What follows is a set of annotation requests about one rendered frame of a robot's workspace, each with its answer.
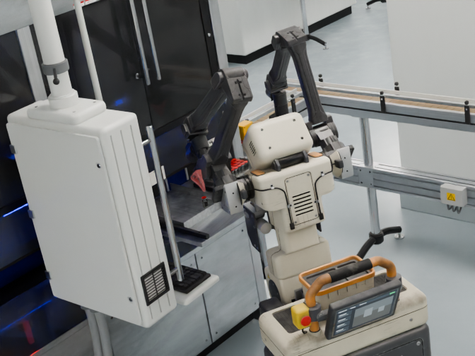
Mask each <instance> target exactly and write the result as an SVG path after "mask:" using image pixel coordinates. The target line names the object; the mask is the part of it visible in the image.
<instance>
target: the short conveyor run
mask: <svg viewBox="0 0 475 356"><path fill-rule="evenodd" d="M296 92H297V88H295V89H293V90H292V91H290V92H288V93H286V95H287V101H288V111H289V113H292V112H297V113H299V114H300V115H301V116H302V118H304V117H306V116H307V115H308V113H307V106H306V104H305V99H304V97H303V96H301V95H303V92H302V91H301V92H299V93H297V94H294V93H296ZM273 113H275V109H274V101H273V100H272V99H271V102H269V103H267V104H266V105H264V106H262V107H260V108H259V109H256V110H255V111H253V112H250V113H249V114H247V115H245V116H243V117H241V118H240V120H247V121H253V124H256V123H258V122H261V121H266V120H268V119H269V116H270V115H271V114H273Z"/></svg>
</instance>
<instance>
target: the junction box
mask: <svg viewBox="0 0 475 356"><path fill-rule="evenodd" d="M440 199H441V203H444V204H448V205H452V206H459V207H464V206H465V205H467V188H466V187H465V186H457V185H454V184H446V183H444V184H443V185H442V186H441V187H440Z"/></svg>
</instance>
